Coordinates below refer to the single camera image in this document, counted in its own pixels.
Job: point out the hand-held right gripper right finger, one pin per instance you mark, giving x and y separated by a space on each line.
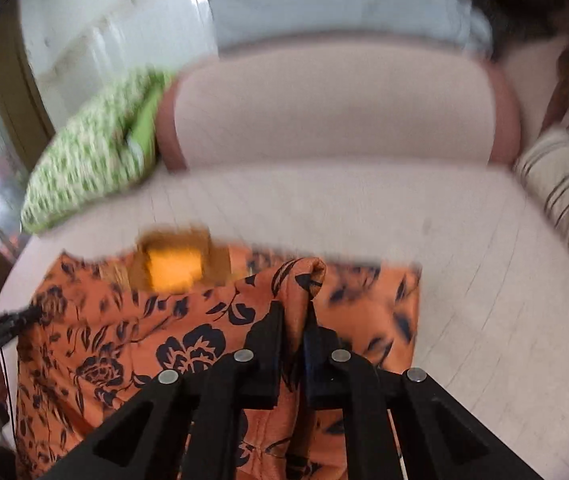
314 355

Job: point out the wooden window frame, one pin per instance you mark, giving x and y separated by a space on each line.
9 125

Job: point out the orange paper tag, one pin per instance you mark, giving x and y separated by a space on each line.
174 265

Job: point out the dark shaggy cloth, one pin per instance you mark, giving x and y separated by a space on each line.
524 5

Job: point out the beige striped cushion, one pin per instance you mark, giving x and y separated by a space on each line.
564 195

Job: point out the light blue cloth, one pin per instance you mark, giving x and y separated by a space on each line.
334 0

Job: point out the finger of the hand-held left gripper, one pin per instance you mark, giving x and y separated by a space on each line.
17 319

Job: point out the green patterned pillow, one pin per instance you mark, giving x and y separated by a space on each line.
92 160

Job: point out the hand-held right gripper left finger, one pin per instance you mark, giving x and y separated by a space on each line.
270 332

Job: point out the orange floral garment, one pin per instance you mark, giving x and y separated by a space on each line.
164 340

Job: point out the pink bolster pillow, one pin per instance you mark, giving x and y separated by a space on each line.
334 110

